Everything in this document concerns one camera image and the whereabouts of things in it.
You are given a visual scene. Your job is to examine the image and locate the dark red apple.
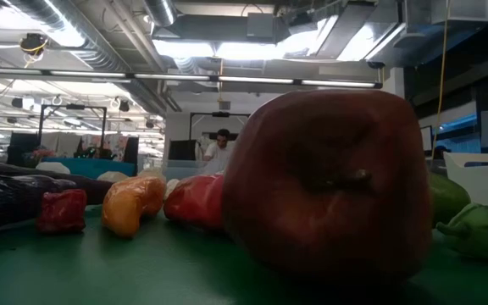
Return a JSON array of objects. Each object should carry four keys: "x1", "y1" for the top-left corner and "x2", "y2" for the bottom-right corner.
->
[{"x1": 221, "y1": 89, "x2": 434, "y2": 283}]

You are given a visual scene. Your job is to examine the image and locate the long ceiling light strip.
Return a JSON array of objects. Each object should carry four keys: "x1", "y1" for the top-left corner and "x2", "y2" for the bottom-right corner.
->
[{"x1": 0, "y1": 66, "x2": 384, "y2": 90}]

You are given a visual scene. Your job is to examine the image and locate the small red bell pepper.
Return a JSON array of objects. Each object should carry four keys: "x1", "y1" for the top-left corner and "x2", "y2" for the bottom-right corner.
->
[{"x1": 36, "y1": 188, "x2": 88, "y2": 235}]

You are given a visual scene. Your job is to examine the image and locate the dark blue plastic basket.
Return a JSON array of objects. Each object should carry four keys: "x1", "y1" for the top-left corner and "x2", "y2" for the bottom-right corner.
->
[{"x1": 40, "y1": 157, "x2": 137, "y2": 179}]

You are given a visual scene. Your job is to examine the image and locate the black metal frame stand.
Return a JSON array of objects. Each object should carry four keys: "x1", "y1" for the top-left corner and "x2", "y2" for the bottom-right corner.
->
[
  {"x1": 38, "y1": 103, "x2": 108, "y2": 160},
  {"x1": 189, "y1": 111, "x2": 252, "y2": 170}
]

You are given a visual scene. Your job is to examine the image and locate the black ceiling cable reel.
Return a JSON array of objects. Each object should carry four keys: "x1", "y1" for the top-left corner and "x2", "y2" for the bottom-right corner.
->
[{"x1": 19, "y1": 32, "x2": 49, "y2": 56}]

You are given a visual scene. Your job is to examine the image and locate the small green bell pepper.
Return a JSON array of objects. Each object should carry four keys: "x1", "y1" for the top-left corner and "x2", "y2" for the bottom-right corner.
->
[{"x1": 435, "y1": 202, "x2": 488, "y2": 266}]

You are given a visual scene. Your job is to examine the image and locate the silver ventilation duct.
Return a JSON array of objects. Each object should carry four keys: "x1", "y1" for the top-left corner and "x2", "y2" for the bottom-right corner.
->
[{"x1": 141, "y1": 0, "x2": 180, "y2": 29}]

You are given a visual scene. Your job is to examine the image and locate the black upright panel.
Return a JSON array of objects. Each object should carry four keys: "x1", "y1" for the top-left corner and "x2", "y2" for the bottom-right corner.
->
[{"x1": 123, "y1": 136, "x2": 140, "y2": 164}]

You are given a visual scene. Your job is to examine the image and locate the black computer monitor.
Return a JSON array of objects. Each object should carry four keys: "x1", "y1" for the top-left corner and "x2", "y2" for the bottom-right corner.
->
[
  {"x1": 6, "y1": 131, "x2": 41, "y2": 166},
  {"x1": 167, "y1": 139, "x2": 197, "y2": 161}
]

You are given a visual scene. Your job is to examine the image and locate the white plastic basket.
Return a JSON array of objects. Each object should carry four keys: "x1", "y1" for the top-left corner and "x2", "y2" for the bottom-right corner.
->
[{"x1": 443, "y1": 151, "x2": 488, "y2": 216}]

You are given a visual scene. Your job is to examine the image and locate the grey ceiling box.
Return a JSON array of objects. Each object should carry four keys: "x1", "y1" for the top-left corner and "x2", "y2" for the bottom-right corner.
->
[{"x1": 247, "y1": 12, "x2": 275, "y2": 39}]

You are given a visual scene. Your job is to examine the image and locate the long orange pepper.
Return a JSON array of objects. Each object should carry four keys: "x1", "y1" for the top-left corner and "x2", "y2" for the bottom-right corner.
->
[{"x1": 101, "y1": 175, "x2": 167, "y2": 238}]

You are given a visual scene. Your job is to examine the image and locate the dark purple eggplant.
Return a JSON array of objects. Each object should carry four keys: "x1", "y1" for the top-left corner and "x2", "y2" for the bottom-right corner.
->
[
  {"x1": 0, "y1": 169, "x2": 78, "y2": 234},
  {"x1": 0, "y1": 159, "x2": 114, "y2": 207}
]

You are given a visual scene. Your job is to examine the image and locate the long red pepper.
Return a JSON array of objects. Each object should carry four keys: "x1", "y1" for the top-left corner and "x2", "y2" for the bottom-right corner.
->
[{"x1": 163, "y1": 173, "x2": 226, "y2": 232}]

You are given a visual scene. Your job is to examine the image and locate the person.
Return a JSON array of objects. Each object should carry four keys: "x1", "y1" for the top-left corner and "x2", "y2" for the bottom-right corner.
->
[{"x1": 202, "y1": 128, "x2": 239, "y2": 164}]

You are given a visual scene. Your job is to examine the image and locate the dark green cucumber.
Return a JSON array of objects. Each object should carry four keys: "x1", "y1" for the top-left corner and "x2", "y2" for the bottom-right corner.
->
[{"x1": 428, "y1": 171, "x2": 472, "y2": 230}]

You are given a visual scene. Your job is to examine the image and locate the green table mat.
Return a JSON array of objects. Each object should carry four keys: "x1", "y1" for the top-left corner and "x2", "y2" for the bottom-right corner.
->
[{"x1": 0, "y1": 202, "x2": 488, "y2": 305}]

